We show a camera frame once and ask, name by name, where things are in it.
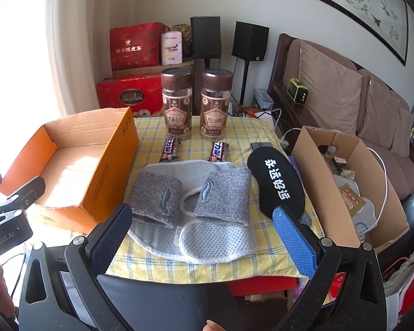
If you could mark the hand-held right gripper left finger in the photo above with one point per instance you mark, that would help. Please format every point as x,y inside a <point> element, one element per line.
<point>112,238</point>

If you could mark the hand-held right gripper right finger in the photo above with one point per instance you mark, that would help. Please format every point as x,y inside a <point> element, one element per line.
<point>293,241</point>

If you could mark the grey knitted wristband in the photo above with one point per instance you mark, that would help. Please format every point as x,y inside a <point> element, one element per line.
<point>224,196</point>
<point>155,196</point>

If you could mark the black bag with white letters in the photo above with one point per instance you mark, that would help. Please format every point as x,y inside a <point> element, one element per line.
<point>272,176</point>

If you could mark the orange cardboard box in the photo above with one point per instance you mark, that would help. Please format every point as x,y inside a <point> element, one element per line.
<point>107,165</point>

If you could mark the white mesh face mask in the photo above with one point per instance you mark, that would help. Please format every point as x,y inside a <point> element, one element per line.
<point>207,244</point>

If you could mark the dark grey headband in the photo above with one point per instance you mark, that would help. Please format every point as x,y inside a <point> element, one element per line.
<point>260,145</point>

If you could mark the brown snack bar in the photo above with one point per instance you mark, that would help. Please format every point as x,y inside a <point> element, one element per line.
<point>169,150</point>
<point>217,151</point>

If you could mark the person's right hand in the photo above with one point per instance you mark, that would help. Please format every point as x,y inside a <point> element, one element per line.
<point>214,327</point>

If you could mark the brown cardboard box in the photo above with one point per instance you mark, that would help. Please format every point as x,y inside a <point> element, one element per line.
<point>317,186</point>

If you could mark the tan packet with red label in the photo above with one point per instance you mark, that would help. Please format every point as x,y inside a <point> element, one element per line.
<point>353,200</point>

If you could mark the brown sofa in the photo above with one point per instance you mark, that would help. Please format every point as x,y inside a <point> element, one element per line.
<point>376,158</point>

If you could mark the red and white bag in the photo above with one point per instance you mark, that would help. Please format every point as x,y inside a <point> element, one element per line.
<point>405,279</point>

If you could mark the yellow checked tablecloth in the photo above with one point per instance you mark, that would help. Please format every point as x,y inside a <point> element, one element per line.
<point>234,127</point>

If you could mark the brown lidded clear jar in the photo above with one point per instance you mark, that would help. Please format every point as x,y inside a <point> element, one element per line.
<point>215,110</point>
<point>176,110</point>

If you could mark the red chocolate box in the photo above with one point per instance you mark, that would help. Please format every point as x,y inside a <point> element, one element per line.
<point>127,94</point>

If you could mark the grey box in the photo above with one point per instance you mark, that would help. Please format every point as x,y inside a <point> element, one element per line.
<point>263,98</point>

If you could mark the green portable device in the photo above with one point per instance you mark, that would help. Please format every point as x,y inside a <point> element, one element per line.
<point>297,91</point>

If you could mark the small beige sofa cushion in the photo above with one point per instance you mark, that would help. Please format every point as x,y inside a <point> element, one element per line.
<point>402,131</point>

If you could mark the large beige sofa cushion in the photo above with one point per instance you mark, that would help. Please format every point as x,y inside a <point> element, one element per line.
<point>331,86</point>

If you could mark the white curtain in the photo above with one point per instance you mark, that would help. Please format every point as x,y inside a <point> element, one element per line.
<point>72,41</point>

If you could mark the black speaker stand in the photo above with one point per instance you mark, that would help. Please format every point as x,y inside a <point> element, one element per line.
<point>243,82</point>

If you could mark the red gift bag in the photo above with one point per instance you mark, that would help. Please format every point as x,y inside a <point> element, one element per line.
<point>134,46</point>

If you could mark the white tissue pack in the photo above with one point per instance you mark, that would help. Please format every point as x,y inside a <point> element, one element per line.
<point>172,48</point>

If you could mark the black speaker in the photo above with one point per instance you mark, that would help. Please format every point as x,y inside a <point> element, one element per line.
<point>205,38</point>
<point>250,41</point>

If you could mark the gold gift wrap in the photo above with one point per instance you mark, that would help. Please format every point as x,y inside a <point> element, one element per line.
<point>182,30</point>

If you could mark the framed ink painting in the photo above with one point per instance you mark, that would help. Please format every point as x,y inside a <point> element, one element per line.
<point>348,3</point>

